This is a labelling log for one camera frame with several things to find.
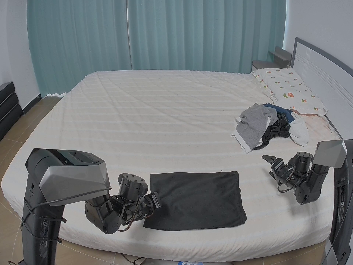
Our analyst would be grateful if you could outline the black garment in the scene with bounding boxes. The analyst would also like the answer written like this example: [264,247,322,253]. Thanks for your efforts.
[254,113,291,151]

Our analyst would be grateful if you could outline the white printed pillow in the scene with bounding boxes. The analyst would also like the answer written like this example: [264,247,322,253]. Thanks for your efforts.
[250,68,329,116]

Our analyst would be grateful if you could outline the black chest of drawers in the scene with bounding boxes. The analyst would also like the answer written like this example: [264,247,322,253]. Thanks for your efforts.
[0,82,23,141]

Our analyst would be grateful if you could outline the blue-green curtain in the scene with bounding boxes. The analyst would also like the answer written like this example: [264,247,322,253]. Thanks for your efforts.
[127,0,287,74]
[26,0,133,96]

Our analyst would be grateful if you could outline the black T-shirt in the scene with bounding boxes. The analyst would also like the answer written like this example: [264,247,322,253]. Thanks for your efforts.
[143,171,247,232]

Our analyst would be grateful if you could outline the grey bedside table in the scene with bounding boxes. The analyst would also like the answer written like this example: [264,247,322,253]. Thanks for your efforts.
[252,46,292,72]

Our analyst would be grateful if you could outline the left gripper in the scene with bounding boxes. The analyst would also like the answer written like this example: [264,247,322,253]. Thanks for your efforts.
[136,192,161,219]

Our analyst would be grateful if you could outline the white garment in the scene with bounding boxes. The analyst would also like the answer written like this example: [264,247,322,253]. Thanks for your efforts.
[288,118,309,147]

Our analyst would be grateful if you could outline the dark blue garment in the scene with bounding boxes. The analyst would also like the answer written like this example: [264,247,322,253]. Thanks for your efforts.
[262,103,299,125]

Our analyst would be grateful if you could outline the bed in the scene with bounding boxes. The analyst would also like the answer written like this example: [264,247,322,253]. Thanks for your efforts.
[1,37,353,262]

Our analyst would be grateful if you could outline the grey and white shorts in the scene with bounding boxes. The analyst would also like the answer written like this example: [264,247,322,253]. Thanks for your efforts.
[231,104,277,154]

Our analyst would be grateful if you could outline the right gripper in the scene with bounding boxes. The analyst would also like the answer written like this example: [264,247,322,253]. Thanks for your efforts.
[262,155,293,182]

